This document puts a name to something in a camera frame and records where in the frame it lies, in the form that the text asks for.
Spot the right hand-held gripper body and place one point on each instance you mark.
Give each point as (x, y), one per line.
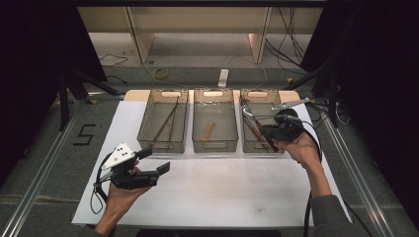
(288, 126)

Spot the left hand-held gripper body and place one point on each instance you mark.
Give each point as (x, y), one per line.
(119, 155)

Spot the clear grey plastic bin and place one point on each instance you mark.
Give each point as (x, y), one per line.
(220, 115)
(158, 115)
(263, 110)

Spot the person's right hand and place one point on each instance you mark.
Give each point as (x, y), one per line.
(303, 149)

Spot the person's left hand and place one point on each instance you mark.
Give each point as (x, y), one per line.
(120, 200)

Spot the white table sheet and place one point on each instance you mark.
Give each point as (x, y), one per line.
(204, 191)

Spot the black metal stand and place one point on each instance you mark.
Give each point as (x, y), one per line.
(63, 102)
(333, 98)

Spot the white power strip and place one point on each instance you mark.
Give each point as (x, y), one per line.
(223, 78)

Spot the beige wooden shelf unit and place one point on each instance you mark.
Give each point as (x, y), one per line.
(201, 19)

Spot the aluminium floor rail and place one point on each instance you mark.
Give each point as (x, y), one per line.
(39, 177)
(362, 184)

